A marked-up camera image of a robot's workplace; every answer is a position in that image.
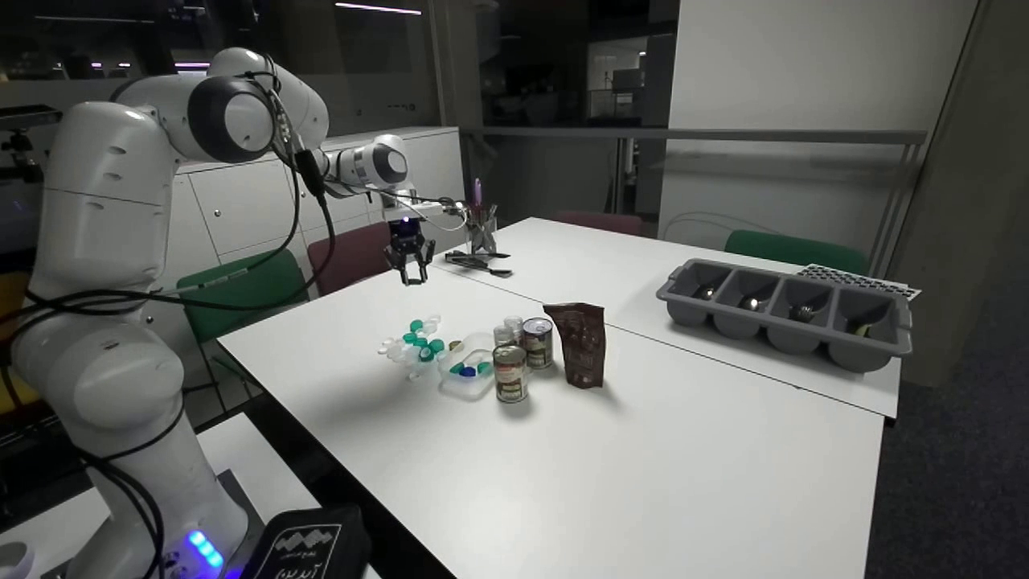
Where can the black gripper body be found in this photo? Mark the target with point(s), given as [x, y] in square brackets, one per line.
[408, 235]

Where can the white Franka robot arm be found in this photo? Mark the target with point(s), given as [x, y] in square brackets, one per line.
[96, 398]

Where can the green bottle cap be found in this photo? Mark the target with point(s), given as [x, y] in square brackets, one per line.
[412, 333]
[432, 344]

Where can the white bottle cap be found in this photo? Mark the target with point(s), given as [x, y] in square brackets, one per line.
[416, 375]
[391, 348]

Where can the dark tool stand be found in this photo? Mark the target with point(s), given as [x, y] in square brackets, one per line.
[480, 244]

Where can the small white-capped bottle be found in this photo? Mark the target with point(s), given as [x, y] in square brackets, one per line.
[504, 329]

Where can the small glass jar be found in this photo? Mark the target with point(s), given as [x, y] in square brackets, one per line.
[539, 341]

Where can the glass jar with yellow label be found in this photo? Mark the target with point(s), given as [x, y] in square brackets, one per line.
[513, 375]

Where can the green chair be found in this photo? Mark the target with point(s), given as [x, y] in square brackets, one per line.
[243, 290]
[795, 248]

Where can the brown foil pouch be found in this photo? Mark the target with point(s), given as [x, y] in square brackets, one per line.
[581, 341]

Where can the white cabinet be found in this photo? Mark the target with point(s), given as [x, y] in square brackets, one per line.
[228, 215]

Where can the black control device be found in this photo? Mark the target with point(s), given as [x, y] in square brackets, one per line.
[308, 545]

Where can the metal handrail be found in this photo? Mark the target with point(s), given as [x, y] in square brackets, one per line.
[695, 136]

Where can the grey cutlery tray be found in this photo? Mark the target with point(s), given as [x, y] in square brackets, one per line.
[784, 311]

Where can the grey mesh mat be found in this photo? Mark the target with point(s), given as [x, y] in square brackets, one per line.
[873, 280]

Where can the black camera stand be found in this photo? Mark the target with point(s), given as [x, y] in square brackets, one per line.
[18, 147]

